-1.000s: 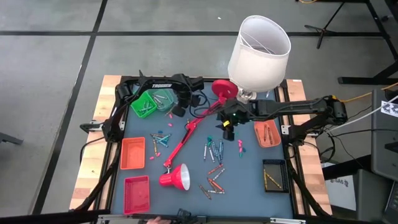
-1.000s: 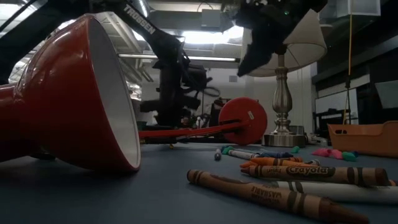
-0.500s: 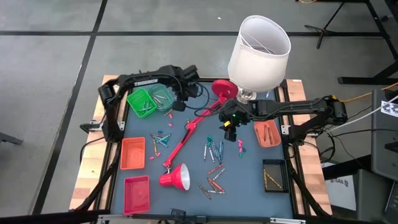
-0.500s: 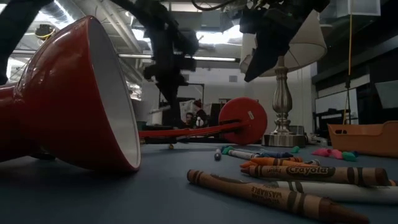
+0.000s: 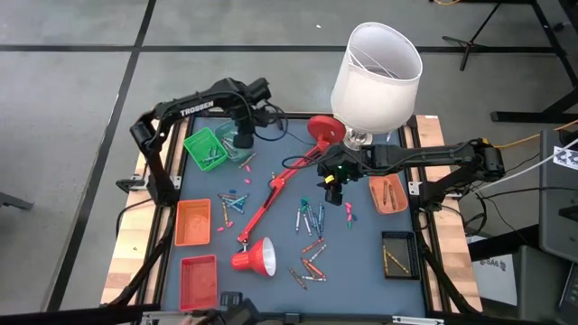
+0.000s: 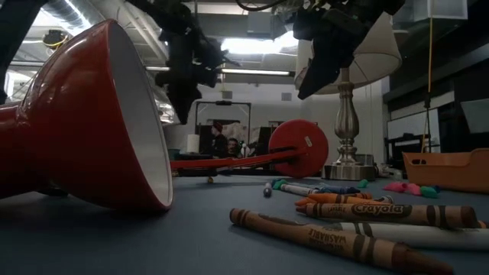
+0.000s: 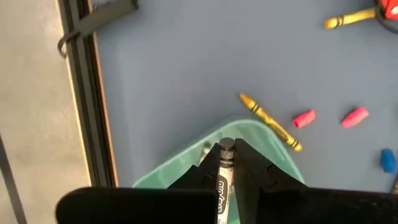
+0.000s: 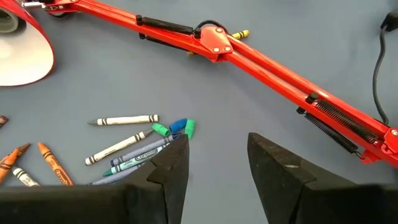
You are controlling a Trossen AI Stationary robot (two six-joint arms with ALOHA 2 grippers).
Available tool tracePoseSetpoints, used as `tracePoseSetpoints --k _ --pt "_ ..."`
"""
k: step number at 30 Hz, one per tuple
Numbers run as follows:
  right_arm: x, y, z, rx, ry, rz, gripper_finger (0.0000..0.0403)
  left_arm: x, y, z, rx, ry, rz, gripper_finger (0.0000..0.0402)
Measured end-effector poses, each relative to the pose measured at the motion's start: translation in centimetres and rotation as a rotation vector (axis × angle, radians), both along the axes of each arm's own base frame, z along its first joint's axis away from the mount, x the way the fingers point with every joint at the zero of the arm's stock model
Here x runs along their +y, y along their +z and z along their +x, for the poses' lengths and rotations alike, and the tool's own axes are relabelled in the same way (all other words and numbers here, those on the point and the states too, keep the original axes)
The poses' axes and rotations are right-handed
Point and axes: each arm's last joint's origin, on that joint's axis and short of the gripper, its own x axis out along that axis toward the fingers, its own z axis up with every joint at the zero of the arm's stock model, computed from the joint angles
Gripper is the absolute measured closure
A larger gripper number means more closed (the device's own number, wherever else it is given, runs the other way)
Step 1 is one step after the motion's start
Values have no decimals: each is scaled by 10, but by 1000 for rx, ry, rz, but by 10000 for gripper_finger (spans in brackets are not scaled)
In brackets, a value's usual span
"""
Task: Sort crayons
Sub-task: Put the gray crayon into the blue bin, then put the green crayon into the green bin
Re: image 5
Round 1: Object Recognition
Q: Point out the red mesh basket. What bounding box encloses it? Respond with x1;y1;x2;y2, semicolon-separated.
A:
179;254;219;312

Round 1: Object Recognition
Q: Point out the red-orange crayon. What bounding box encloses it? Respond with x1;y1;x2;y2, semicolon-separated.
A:
302;258;327;279

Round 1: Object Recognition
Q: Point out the grey cabinet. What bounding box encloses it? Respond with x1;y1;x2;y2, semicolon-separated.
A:
539;128;578;263

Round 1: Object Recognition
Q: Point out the teal plastic bin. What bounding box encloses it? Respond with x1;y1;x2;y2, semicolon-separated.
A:
214;121;254;163

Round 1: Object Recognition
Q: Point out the red desk lamp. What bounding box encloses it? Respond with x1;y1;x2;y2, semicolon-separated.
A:
229;115;348;277

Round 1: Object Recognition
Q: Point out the black tripod stand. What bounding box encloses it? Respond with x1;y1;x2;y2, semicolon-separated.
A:
441;0;564;72

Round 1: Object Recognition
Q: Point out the black mesh basket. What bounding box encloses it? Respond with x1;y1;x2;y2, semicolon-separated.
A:
380;230;421;281

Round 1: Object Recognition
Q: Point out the white cardboard box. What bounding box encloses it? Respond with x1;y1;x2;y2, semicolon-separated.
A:
469;252;519;308

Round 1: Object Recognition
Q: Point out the orange plastic bin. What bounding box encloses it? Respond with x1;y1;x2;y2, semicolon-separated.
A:
368;173;409;216

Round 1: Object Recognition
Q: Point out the orange crayon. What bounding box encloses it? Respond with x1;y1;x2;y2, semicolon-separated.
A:
301;237;326;255

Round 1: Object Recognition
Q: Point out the yellow extension cord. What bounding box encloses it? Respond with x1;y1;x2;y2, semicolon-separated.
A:
494;117;578;153

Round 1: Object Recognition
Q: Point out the green mesh basket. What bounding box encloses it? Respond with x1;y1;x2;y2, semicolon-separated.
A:
183;126;229;173

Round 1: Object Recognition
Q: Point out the dark grey tower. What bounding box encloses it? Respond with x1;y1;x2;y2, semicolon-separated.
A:
514;243;571;324

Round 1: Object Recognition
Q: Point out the black rig beam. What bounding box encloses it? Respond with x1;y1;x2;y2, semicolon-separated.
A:
0;304;162;325

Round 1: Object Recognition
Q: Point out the grey furniture foot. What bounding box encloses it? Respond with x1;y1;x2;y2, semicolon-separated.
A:
0;191;35;212

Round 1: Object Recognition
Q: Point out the wooden side board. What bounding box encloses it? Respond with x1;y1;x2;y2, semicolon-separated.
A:
99;107;186;308
408;114;483;313

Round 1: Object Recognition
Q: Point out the black desk frame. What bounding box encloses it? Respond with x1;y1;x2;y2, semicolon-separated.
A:
490;0;578;124

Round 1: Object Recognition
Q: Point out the orange mesh basket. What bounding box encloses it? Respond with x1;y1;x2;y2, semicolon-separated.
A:
173;198;212;247

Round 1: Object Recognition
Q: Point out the black-white marker tag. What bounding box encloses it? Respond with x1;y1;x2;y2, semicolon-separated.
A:
553;144;578;172

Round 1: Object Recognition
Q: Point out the white-shade table lamp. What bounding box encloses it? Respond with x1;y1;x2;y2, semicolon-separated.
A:
330;21;424;152

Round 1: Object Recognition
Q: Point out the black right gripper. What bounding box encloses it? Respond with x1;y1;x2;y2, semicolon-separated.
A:
317;144;366;207

